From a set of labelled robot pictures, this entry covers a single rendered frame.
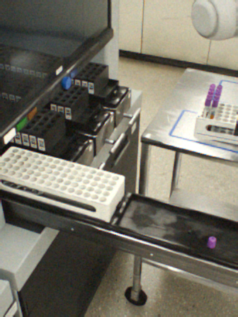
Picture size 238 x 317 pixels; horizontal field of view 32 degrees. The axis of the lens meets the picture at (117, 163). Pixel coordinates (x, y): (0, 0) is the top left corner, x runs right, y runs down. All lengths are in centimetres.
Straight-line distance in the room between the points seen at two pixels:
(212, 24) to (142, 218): 42
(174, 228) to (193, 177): 138
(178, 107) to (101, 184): 45
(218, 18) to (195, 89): 58
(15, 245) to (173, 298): 93
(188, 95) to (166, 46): 195
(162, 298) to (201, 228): 87
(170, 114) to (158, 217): 40
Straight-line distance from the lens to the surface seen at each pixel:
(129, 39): 335
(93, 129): 117
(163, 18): 321
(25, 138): 108
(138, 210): 95
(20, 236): 101
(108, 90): 135
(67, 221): 94
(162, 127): 118
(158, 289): 180
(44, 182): 94
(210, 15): 82
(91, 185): 92
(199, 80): 144
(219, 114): 116
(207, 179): 229
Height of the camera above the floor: 149
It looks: 39 degrees down
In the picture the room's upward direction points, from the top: 1 degrees clockwise
